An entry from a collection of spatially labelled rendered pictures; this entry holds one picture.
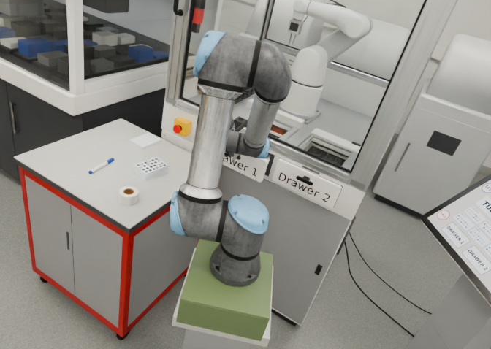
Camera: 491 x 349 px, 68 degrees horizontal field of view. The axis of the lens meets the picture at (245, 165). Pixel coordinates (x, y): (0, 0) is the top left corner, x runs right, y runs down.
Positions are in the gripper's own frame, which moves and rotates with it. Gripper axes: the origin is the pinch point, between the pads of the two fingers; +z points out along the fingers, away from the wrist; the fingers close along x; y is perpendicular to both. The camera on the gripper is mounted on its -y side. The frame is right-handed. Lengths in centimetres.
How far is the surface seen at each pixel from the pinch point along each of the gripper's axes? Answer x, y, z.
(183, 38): -40, -28, -24
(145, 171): -26.8, 27.3, -3.9
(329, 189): 42.0, -5.2, 5.4
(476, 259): 93, 4, -14
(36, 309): -57, 101, 40
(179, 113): -37.3, -7.6, 4.8
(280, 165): 19.1, -5.5, 4.9
